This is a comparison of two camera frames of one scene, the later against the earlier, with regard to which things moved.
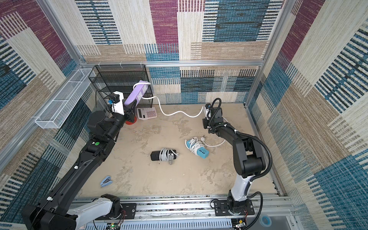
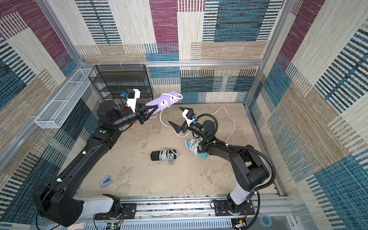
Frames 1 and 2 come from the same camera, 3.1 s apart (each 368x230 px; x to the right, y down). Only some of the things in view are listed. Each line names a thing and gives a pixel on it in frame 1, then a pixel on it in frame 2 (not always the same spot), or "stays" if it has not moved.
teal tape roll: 265,221 stays
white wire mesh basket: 55,114 stays
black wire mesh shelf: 107,79 stays
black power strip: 155,155 stays
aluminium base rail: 273,212 stays
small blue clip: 106,181 stays
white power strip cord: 166,114 to 181,97
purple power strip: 136,94 to 163,101
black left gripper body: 128,116 to 140,116
